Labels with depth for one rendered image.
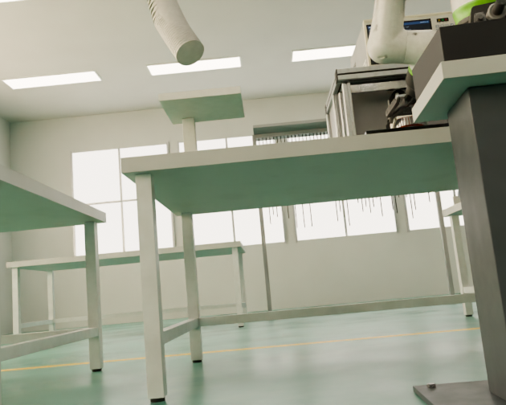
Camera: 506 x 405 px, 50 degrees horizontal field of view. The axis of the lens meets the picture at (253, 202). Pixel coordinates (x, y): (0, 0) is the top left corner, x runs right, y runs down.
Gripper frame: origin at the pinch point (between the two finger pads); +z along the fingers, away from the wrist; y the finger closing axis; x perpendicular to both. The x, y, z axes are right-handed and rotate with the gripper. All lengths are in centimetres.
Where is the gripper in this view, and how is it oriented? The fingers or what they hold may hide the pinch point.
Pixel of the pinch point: (409, 123)
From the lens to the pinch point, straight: 205.6
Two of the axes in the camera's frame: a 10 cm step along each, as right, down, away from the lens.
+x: -0.7, -8.3, 5.5
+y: 10.0, -0.9, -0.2
